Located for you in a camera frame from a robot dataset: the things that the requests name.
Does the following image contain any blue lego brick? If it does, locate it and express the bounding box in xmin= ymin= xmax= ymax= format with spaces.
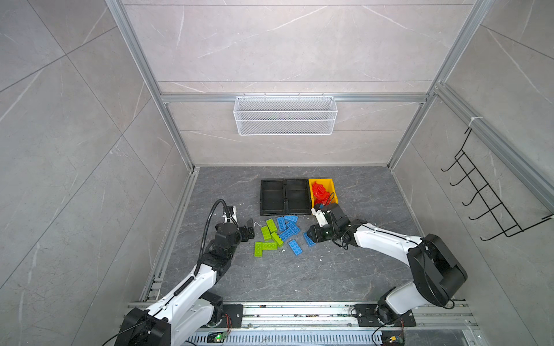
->
xmin=287 ymin=221 xmax=301 ymax=234
xmin=288 ymin=240 xmax=303 ymax=256
xmin=284 ymin=216 xmax=298 ymax=223
xmin=279 ymin=229 xmax=296 ymax=242
xmin=276 ymin=217 xmax=288 ymax=232
xmin=303 ymin=233 xmax=315 ymax=247

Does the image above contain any green lego brick lower horizontal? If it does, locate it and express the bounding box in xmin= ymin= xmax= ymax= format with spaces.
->
xmin=261 ymin=242 xmax=279 ymax=251

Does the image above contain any blue lego brick top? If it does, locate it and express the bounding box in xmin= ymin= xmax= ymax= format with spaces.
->
xmin=284 ymin=216 xmax=298 ymax=223

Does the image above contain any green lego brick upper left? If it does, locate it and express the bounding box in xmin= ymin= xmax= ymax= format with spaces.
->
xmin=261 ymin=226 xmax=272 ymax=242

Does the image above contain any black bin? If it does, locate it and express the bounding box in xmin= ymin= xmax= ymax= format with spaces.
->
xmin=285 ymin=179 xmax=312 ymax=215
xmin=260 ymin=179 xmax=286 ymax=216

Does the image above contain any left black bin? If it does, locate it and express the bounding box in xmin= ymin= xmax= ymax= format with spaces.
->
xmin=260 ymin=179 xmax=286 ymax=216

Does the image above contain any black wire hook rack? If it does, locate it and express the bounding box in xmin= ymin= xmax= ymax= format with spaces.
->
xmin=441 ymin=128 xmax=553 ymax=242

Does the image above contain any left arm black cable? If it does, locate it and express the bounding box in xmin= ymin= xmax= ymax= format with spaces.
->
xmin=194 ymin=198 xmax=230 ymax=278

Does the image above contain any white wire basket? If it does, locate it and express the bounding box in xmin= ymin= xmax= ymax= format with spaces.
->
xmin=233 ymin=96 xmax=338 ymax=136

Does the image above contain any green lego brick side-lying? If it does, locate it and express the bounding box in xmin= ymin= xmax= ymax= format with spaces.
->
xmin=271 ymin=233 xmax=284 ymax=247

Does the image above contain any green lego brick lower left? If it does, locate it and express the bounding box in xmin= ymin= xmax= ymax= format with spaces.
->
xmin=254 ymin=242 xmax=263 ymax=257

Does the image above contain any green lego brick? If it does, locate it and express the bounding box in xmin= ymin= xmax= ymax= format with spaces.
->
xmin=266 ymin=219 xmax=278 ymax=233
xmin=261 ymin=226 xmax=272 ymax=242
xmin=254 ymin=242 xmax=263 ymax=257

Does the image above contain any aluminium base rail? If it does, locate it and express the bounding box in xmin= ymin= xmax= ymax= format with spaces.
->
xmin=171 ymin=301 xmax=487 ymax=345

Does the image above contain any red lego brick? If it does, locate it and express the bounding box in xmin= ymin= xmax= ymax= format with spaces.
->
xmin=312 ymin=182 xmax=334 ymax=206

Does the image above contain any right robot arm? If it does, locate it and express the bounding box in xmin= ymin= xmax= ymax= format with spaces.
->
xmin=307 ymin=203 xmax=467 ymax=324

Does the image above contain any middle black bin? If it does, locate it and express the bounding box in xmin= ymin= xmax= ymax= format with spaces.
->
xmin=285 ymin=179 xmax=312 ymax=215

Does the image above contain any yellow bin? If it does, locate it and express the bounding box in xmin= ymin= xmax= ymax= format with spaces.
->
xmin=309 ymin=178 xmax=339 ymax=208

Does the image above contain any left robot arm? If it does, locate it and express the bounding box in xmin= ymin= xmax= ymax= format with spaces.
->
xmin=115 ymin=219 xmax=255 ymax=345

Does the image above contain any green lego brick upper right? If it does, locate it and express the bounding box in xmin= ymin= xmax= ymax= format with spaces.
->
xmin=266 ymin=219 xmax=278 ymax=233

